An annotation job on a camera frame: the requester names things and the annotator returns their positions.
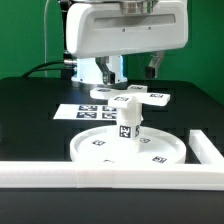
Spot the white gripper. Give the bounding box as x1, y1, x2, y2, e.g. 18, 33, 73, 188
66, 0, 188, 85

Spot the white cross-shaped table base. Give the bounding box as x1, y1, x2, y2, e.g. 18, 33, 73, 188
90, 85, 170, 109

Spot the white round table top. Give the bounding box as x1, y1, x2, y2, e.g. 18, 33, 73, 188
70, 125, 186, 165

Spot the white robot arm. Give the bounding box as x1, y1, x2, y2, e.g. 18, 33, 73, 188
65, 0, 188, 88

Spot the white sheet with markers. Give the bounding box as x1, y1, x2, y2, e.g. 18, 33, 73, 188
54, 104, 116, 121

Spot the white L-shaped fence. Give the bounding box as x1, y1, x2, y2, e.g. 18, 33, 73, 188
0, 130, 224, 191

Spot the black cable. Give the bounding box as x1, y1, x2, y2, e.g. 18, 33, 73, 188
21, 59, 78, 79

